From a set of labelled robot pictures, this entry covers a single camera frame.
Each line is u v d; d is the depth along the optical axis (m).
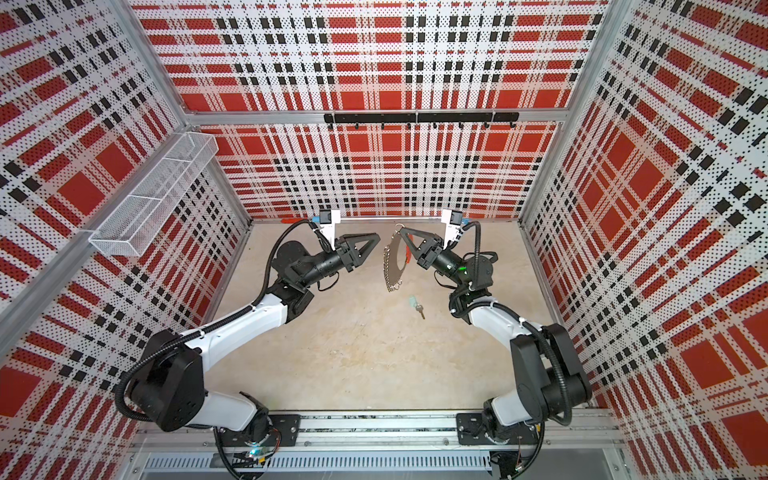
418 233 0.68
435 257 0.64
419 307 0.96
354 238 0.66
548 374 0.43
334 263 0.65
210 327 0.48
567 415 0.40
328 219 0.64
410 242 0.69
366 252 0.69
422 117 0.88
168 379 0.43
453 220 0.65
